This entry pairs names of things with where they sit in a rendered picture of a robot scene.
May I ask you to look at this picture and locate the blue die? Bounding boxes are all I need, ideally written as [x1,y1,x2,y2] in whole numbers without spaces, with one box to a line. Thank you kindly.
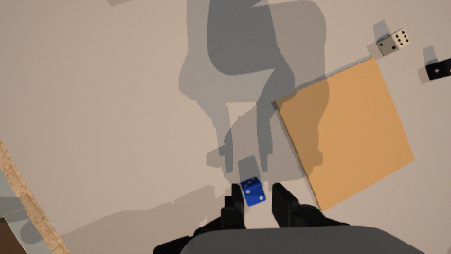
[240,177,266,206]

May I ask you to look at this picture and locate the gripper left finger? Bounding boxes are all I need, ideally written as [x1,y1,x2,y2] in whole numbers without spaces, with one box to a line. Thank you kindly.
[153,183,246,254]

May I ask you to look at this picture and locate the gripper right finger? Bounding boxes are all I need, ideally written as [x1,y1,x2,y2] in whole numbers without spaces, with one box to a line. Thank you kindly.
[272,183,350,227]

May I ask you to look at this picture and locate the orange flat square mat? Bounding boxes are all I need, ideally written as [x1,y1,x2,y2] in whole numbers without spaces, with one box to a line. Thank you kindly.
[274,57,415,211]

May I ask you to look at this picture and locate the white die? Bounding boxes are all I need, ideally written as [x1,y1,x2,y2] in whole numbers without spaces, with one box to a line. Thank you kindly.
[377,28,411,56]

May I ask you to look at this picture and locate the black die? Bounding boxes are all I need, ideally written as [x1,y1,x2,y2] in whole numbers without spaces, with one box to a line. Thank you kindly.
[426,58,451,80]

